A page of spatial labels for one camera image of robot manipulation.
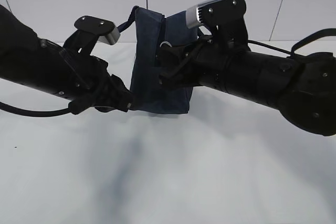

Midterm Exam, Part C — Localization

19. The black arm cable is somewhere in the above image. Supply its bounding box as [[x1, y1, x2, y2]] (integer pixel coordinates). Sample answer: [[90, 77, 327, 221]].
[[0, 76, 106, 118], [246, 27, 336, 58]]

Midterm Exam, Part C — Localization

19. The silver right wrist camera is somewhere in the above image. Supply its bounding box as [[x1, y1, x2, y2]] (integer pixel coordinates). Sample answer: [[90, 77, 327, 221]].
[[185, 0, 248, 50]]

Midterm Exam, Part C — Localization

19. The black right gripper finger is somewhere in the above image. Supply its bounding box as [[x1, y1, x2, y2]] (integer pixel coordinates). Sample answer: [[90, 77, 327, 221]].
[[157, 45, 186, 66]]

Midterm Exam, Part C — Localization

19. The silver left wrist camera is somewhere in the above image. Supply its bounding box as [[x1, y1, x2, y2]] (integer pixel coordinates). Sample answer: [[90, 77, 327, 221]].
[[59, 16, 120, 59]]

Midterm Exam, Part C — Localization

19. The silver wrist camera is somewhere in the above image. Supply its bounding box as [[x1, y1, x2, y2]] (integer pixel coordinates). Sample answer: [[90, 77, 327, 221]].
[[185, 0, 248, 50], [59, 16, 120, 59]]

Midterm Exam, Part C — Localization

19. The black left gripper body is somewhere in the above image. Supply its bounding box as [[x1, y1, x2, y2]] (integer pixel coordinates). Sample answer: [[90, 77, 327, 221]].
[[94, 74, 133, 113]]

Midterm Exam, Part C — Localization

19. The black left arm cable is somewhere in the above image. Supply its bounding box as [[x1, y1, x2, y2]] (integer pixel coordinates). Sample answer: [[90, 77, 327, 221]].
[[0, 76, 106, 118]]

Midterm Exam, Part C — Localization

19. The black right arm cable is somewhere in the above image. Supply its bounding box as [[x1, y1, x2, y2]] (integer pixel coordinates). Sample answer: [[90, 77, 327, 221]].
[[246, 27, 336, 58]]

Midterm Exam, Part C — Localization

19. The navy blue lunch bag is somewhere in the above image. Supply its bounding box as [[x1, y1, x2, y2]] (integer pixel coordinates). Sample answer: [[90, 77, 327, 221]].
[[118, 6, 197, 115]]

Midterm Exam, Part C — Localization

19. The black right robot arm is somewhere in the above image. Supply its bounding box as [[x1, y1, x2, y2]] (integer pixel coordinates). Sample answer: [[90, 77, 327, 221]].
[[157, 44, 335, 136]]

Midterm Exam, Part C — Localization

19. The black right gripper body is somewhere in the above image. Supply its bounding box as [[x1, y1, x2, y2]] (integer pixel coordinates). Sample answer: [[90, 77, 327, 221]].
[[159, 42, 204, 89]]

